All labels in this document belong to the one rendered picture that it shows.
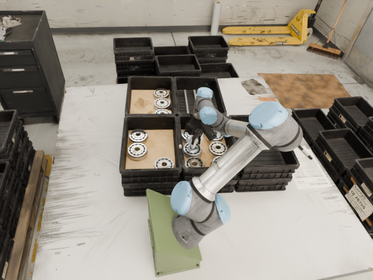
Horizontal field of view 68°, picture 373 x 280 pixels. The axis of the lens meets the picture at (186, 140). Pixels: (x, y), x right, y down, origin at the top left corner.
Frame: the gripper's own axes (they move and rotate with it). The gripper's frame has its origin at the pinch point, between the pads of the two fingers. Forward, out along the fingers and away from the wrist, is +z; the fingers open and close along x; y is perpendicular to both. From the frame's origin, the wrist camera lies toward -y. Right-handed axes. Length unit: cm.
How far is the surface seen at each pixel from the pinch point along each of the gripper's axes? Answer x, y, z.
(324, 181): -43, -65, 10
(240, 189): -2.7, -31.0, 11.8
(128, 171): 41.3, 9.5, -2.9
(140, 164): 28.3, 14.5, 5.6
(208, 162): 2.7, -10.9, 2.5
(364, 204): -75, -94, 34
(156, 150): 15.6, 15.2, 4.1
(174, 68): -101, 101, 24
